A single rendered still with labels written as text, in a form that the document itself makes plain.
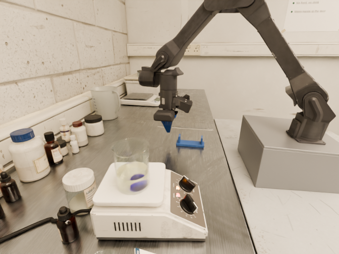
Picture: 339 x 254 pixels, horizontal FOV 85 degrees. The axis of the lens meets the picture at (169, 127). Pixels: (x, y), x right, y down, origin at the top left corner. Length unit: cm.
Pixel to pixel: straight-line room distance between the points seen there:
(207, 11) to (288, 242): 52
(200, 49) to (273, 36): 118
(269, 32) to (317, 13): 145
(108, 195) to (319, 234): 39
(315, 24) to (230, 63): 66
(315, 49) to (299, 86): 140
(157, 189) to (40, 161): 35
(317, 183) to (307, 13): 152
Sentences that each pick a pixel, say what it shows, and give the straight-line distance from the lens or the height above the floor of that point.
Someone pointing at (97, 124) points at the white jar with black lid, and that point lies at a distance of 79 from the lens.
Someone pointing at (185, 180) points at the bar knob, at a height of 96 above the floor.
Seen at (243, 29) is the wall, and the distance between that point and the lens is 177.
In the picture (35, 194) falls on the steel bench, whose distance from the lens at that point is 57.
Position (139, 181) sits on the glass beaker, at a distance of 33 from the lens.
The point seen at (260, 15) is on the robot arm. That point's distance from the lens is 51.
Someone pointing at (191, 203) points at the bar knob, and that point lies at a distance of 36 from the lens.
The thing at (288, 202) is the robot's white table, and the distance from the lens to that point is 52.
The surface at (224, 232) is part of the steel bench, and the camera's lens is 42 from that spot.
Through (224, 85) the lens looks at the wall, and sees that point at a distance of 176.
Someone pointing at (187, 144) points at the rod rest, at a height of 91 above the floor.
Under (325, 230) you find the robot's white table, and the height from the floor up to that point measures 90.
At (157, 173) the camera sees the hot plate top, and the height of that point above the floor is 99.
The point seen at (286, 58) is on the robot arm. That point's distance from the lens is 52.
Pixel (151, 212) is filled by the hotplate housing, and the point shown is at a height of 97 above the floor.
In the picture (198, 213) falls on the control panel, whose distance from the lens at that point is 39.
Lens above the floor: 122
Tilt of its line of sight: 22 degrees down
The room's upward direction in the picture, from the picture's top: straight up
